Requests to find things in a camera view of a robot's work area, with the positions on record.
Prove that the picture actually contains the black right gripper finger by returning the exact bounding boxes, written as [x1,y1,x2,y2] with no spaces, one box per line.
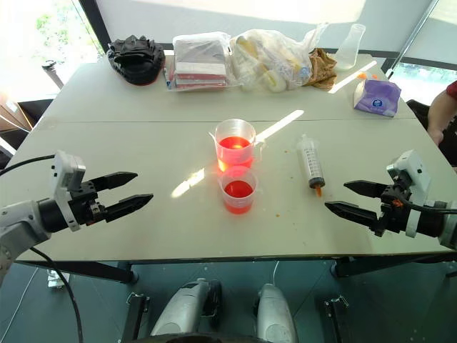
[343,180,386,199]
[323,201,384,227]

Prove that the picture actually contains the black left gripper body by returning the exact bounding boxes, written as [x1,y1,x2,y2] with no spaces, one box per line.
[67,180,109,227]

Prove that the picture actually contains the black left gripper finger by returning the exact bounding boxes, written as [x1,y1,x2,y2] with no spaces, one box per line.
[104,194,154,223]
[93,171,139,192]

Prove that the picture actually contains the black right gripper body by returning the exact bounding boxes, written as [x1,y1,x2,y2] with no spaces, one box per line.
[373,180,414,237]

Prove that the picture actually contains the clear plastic syringe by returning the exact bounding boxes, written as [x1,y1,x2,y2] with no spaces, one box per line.
[296,134,326,198]

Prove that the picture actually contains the small clear plastic cup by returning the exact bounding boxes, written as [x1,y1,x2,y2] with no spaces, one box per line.
[218,165,258,214]

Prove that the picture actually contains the measuring beaker with red liquid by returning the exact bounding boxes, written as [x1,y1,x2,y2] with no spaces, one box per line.
[209,119,258,173]

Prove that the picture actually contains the purple tissue pack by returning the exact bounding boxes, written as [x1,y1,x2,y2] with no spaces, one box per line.
[353,79,402,119]

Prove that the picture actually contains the person in red sleeve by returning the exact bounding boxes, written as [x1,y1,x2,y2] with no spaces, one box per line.
[426,80,457,147]

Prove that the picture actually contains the silver left robot leg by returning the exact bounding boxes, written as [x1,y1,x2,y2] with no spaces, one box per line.
[149,277,223,339]

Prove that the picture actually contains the silver robot leg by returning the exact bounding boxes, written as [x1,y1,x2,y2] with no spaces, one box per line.
[253,283,298,343]
[149,277,223,339]

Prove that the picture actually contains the brown cardboard box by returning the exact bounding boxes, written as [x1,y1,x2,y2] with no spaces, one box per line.
[0,91,35,132]

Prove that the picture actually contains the black bundle of gloves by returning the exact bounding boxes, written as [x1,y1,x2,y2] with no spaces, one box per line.
[106,34,166,86]

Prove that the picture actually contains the brown crumpled cloth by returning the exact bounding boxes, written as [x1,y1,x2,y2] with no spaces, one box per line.
[306,47,338,88]

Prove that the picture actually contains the silver right robot leg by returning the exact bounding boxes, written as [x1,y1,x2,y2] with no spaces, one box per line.
[253,283,298,343]

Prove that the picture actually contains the clear glass conical flask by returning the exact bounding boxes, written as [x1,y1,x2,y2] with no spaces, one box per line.
[335,24,367,71]

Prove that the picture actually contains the bagged stack of red-white boxes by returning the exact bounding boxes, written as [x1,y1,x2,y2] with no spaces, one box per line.
[164,31,232,91]

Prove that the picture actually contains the clear bag with yellow items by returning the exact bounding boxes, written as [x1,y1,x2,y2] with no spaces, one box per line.
[228,22,329,94]

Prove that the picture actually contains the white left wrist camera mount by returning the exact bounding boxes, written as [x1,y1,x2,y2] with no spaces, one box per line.
[49,149,87,232]

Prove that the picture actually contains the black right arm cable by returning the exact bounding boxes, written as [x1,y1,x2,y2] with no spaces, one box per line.
[401,199,457,215]

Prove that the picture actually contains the black table frame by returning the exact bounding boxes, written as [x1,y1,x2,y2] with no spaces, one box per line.
[14,252,457,343]

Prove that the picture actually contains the black post with round top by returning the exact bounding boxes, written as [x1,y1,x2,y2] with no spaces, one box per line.
[41,60,64,89]

